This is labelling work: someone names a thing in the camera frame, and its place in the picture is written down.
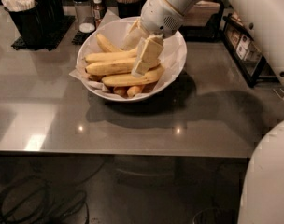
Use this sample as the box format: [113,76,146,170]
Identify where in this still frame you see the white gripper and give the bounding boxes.
[121,0,184,77]

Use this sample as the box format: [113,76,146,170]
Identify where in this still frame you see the curved banana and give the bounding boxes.
[84,48,137,63]

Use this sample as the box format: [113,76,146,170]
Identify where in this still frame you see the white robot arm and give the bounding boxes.
[122,0,284,224]

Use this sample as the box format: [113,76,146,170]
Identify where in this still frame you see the back left banana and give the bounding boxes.
[96,34,121,52]

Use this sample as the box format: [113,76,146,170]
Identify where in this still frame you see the middle yellow banana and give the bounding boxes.
[85,57,162,77]

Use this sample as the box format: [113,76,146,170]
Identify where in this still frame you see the yellow banana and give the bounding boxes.
[85,57,162,77]
[102,65,164,87]

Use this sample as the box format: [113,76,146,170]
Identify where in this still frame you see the lower front yellow banana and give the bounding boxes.
[102,65,164,87]

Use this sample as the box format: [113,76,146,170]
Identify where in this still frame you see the white bowl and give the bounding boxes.
[71,17,187,102]

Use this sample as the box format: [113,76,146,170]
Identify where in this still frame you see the small bottom banana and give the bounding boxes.
[127,85,144,98]

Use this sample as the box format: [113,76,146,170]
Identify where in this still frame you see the bottom left banana piece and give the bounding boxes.
[113,87,127,97]

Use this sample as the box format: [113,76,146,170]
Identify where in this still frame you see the white paper liner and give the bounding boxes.
[70,17,187,102]

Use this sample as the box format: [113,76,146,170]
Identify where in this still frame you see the black stir stick cup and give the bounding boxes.
[118,1,142,18]

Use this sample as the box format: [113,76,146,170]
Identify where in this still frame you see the small sauce bottle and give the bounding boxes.
[93,0,106,26]

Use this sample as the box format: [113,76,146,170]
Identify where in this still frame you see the black napkin dispenser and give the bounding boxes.
[179,0,223,42]

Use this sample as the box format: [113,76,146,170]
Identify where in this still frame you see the small black mat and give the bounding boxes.
[72,31,91,45]

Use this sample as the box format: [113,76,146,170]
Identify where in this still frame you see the glass sugar shaker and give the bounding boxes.
[73,0,95,34]

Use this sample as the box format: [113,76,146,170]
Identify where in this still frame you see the black cutlery holder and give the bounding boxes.
[7,0,65,47]

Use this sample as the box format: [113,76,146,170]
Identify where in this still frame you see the black condiment packet rack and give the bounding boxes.
[221,13,278,87]

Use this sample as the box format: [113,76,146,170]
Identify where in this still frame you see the black rubber mat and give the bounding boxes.
[11,15,75,51]

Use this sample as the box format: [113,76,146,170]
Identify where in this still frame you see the black cables under table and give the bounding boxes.
[0,177,91,224]

